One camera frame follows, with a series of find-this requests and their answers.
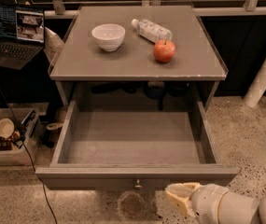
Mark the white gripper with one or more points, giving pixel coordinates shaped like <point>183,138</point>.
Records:
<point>207,202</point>

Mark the grey top drawer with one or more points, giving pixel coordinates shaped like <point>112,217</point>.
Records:
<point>128,146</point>

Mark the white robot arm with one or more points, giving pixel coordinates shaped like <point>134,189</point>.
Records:
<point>240,209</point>

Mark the grey drawer cabinet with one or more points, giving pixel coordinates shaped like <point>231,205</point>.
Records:
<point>196,58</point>

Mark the red apple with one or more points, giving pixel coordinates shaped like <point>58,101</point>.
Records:
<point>164,51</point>

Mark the clear plastic water bottle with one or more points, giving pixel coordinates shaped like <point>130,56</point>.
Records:
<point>151,30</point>

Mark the white ceramic bowl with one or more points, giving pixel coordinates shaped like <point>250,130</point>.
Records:
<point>108,37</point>

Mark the clear plastic storage bin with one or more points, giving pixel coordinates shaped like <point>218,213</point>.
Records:
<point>26,120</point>

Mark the white bowl in bin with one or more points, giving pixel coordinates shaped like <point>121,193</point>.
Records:
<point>6,128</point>

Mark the white bag behind cabinet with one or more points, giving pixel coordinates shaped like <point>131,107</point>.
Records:
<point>53,44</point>

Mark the black open laptop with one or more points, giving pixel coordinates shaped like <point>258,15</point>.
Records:
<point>22,35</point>

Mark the white diagonal post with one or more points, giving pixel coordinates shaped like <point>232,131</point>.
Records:
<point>257,87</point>

